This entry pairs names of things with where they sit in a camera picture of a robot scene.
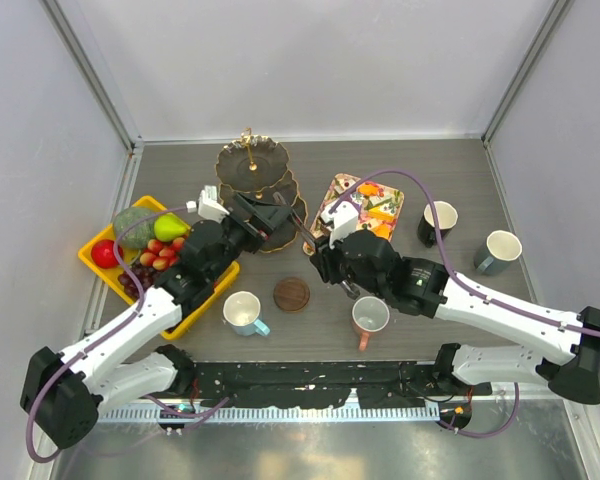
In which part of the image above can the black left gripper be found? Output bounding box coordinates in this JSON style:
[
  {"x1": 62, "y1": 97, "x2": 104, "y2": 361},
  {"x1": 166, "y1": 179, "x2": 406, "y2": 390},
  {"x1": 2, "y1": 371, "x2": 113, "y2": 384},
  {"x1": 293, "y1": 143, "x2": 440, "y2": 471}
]
[{"x1": 207, "y1": 193, "x2": 291, "y2": 282}]

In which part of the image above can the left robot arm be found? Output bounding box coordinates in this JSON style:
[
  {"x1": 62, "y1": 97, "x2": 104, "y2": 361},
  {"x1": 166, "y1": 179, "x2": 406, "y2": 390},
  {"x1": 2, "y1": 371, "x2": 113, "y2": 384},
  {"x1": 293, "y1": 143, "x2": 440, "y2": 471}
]
[{"x1": 20, "y1": 191, "x2": 292, "y2": 452}]

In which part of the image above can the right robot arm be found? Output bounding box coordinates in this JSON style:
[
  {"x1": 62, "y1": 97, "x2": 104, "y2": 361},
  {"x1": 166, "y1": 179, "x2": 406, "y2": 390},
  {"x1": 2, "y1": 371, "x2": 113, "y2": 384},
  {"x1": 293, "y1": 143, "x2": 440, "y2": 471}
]
[{"x1": 310, "y1": 230, "x2": 600, "y2": 405}]

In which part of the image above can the round wooden coaster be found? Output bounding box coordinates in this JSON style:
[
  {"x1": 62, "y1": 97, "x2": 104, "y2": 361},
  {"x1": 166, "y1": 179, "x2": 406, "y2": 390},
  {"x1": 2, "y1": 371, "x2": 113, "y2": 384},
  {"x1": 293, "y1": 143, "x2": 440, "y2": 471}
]
[{"x1": 273, "y1": 277, "x2": 310, "y2": 312}]

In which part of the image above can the orange fish pastry middle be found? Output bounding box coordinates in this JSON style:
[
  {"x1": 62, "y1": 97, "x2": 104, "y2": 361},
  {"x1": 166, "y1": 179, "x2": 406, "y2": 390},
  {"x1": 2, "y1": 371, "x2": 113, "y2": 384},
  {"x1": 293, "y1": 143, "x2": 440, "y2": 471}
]
[{"x1": 371, "y1": 223, "x2": 393, "y2": 240}]

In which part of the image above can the orange fish pastry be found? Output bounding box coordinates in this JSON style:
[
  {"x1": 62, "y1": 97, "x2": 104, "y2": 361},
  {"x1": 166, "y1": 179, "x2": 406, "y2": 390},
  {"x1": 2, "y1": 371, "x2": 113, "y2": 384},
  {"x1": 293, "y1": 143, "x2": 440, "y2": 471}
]
[
  {"x1": 371, "y1": 223, "x2": 393, "y2": 240},
  {"x1": 357, "y1": 182, "x2": 384, "y2": 197}
]

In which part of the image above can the three-tier black gold stand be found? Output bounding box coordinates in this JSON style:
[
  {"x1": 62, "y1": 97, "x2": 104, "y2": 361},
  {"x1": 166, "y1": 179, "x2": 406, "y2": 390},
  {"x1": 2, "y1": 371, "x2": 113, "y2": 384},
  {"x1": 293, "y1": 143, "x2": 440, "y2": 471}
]
[{"x1": 215, "y1": 126, "x2": 309, "y2": 255}]

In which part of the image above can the pink mug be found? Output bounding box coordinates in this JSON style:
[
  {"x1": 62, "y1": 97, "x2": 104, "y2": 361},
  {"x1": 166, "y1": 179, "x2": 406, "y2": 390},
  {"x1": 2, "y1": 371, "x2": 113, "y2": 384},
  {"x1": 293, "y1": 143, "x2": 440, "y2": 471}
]
[{"x1": 351, "y1": 296, "x2": 390, "y2": 351}]

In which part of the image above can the floral rectangular tray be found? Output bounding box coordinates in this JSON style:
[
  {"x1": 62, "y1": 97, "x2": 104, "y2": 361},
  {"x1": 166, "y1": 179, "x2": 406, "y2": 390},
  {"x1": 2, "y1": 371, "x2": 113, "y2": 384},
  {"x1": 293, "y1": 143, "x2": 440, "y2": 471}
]
[{"x1": 309, "y1": 173, "x2": 404, "y2": 240}]

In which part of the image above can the cream cake slice with kiwi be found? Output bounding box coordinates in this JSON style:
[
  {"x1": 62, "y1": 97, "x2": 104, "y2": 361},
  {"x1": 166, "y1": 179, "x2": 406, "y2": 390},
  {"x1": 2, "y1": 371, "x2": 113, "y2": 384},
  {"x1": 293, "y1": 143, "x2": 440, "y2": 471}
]
[{"x1": 368, "y1": 199, "x2": 399, "y2": 222}]

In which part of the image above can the orange fish pastry right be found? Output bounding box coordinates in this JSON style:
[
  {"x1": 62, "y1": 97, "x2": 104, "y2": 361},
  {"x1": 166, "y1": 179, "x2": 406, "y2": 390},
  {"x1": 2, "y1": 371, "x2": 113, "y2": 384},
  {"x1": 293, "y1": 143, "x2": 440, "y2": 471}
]
[{"x1": 357, "y1": 182, "x2": 384, "y2": 197}]

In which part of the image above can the green yellow pear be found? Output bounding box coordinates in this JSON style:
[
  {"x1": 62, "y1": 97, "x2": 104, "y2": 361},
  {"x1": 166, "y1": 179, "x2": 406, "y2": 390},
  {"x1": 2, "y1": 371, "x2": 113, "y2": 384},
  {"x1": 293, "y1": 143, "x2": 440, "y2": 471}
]
[{"x1": 153, "y1": 213, "x2": 190, "y2": 242}]

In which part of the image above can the light blue mug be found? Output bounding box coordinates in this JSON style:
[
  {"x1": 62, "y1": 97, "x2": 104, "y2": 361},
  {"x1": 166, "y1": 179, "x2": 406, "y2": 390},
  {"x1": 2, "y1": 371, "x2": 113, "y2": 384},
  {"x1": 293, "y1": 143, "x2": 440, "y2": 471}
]
[{"x1": 222, "y1": 291, "x2": 270, "y2": 337}]

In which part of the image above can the red lychee strawberry bunch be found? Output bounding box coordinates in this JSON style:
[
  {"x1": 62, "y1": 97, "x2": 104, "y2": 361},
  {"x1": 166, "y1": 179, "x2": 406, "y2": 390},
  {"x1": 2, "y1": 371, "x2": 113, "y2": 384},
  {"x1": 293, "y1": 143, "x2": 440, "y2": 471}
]
[{"x1": 138, "y1": 236, "x2": 186, "y2": 272}]

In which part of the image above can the green netted melon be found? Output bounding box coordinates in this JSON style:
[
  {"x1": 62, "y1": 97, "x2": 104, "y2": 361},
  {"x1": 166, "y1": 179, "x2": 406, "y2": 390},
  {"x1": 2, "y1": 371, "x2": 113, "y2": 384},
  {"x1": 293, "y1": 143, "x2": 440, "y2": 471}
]
[{"x1": 113, "y1": 207, "x2": 155, "y2": 250}]

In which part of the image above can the purple grape bunch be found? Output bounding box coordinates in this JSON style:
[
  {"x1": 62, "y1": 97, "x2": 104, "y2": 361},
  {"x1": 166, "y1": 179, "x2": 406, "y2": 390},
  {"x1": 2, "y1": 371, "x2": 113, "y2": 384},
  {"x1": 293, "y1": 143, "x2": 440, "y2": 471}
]
[{"x1": 117, "y1": 264, "x2": 161, "y2": 300}]

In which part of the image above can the black mug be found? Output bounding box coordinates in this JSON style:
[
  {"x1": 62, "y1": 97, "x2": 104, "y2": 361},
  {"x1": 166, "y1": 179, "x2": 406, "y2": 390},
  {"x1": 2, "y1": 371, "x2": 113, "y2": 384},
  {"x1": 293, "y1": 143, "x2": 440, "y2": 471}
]
[{"x1": 417, "y1": 201, "x2": 459, "y2": 248}]

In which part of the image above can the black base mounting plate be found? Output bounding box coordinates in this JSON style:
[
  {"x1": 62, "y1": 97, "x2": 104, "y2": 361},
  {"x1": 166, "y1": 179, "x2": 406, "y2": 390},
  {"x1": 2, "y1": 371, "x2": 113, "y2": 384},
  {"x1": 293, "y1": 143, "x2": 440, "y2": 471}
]
[{"x1": 191, "y1": 361, "x2": 492, "y2": 410}]

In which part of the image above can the red apple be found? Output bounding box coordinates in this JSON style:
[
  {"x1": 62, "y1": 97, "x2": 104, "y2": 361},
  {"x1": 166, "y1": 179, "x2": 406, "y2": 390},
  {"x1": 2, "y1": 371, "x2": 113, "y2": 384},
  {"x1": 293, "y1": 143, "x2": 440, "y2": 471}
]
[{"x1": 91, "y1": 239, "x2": 124, "y2": 269}]

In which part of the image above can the grey mug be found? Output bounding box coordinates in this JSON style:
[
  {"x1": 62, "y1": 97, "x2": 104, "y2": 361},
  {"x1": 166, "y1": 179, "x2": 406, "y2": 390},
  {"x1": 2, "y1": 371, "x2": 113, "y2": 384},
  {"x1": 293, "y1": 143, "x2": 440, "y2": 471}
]
[{"x1": 474, "y1": 230, "x2": 523, "y2": 276}]

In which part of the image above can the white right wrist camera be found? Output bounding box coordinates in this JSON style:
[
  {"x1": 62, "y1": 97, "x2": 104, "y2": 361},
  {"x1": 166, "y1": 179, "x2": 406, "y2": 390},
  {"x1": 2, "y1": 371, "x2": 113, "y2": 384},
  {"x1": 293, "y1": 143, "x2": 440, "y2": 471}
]
[{"x1": 320, "y1": 201, "x2": 359, "y2": 249}]

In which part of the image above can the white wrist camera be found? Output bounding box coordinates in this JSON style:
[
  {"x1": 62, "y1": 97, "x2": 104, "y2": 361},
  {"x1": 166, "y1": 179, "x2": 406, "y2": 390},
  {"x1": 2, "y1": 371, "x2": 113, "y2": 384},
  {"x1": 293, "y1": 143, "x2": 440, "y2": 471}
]
[
  {"x1": 320, "y1": 201, "x2": 359, "y2": 249},
  {"x1": 186, "y1": 185, "x2": 229, "y2": 223}
]

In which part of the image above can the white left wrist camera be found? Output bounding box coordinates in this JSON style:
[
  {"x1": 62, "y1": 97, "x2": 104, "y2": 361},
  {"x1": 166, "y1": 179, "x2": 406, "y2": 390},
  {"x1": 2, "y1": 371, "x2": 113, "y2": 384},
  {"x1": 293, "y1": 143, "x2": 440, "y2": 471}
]
[{"x1": 186, "y1": 185, "x2": 229, "y2": 223}]

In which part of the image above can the white slotted cable duct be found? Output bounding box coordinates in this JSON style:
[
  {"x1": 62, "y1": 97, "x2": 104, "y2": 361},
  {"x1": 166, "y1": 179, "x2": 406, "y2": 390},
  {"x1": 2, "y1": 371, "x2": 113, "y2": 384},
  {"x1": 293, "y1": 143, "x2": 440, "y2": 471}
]
[{"x1": 99, "y1": 401, "x2": 440, "y2": 424}]

